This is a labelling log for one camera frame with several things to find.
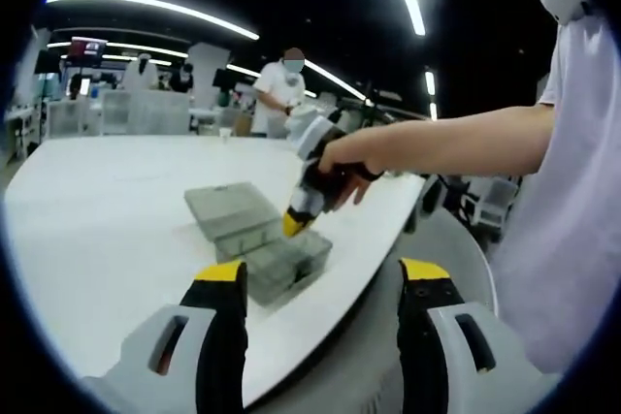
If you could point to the white paper cup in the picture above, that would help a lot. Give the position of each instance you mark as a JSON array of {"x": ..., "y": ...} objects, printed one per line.
[{"x": 224, "y": 134}]

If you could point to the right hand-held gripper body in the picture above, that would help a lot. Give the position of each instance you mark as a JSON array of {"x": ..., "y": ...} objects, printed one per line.
[{"x": 313, "y": 133}]

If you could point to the operator in white shirt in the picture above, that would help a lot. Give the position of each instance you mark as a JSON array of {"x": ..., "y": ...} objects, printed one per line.
[{"x": 572, "y": 191}]

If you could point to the person's right hand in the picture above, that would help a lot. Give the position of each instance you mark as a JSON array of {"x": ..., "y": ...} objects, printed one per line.
[{"x": 354, "y": 157}]

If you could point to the grey transparent dual guide fixture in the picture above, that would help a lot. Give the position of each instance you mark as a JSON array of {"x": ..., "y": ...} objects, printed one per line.
[{"x": 228, "y": 210}]

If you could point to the white mesh office chair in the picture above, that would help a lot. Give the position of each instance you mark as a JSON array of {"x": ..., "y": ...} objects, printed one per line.
[
  {"x": 160, "y": 113},
  {"x": 73, "y": 118}
]

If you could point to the white swivel office chair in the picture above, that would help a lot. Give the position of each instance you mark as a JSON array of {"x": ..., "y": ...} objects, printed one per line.
[{"x": 495, "y": 200}]

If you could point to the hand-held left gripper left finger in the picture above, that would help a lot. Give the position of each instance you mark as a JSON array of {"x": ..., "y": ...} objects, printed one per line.
[{"x": 223, "y": 336}]

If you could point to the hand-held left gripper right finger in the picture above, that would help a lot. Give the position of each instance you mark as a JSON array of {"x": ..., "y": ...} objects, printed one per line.
[{"x": 422, "y": 336}]

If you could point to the red wall screen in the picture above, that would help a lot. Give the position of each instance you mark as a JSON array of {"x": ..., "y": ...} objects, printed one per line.
[{"x": 87, "y": 47}]

